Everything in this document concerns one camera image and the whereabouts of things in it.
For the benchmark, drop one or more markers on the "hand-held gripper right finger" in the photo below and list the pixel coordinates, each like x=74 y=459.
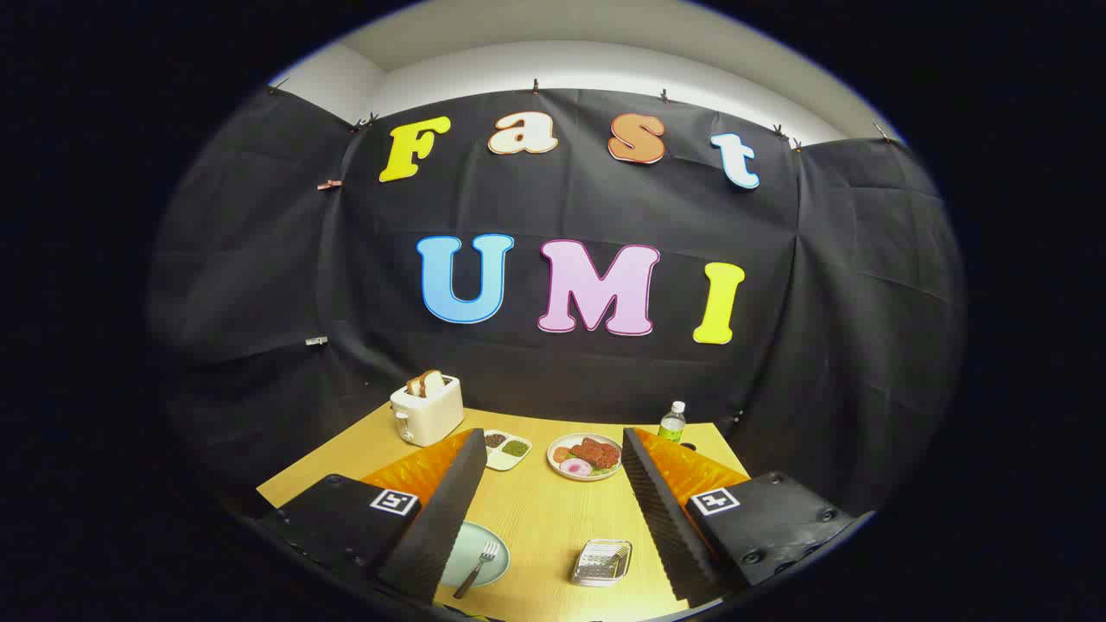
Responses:
x=670 y=527

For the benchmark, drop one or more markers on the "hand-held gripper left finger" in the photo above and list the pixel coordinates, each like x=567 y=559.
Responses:
x=441 y=518

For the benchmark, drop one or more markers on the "mint green plate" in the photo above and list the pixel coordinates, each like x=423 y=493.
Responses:
x=462 y=544

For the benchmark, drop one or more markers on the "white divided condiment dish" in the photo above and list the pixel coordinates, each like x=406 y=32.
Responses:
x=501 y=462

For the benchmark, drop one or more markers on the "perforated metal basket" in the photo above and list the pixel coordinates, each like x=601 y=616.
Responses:
x=596 y=566

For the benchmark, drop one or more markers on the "green lettuce leaf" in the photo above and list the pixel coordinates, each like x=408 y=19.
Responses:
x=605 y=469

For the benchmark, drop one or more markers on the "cream white toaster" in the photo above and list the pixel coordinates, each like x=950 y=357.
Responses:
x=432 y=419

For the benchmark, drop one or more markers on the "green label drink bottle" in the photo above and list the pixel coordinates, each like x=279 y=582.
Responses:
x=671 y=425

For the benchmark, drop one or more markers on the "green beans heap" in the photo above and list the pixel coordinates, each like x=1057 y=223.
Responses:
x=516 y=448

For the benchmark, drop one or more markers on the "brown meat slices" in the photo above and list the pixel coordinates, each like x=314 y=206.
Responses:
x=596 y=452

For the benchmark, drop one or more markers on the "pink radish slice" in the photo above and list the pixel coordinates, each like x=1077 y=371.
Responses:
x=575 y=467

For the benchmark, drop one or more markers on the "toast slice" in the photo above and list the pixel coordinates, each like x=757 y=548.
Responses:
x=432 y=382
x=415 y=386

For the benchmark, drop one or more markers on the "white oval food plate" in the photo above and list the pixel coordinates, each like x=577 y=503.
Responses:
x=562 y=441

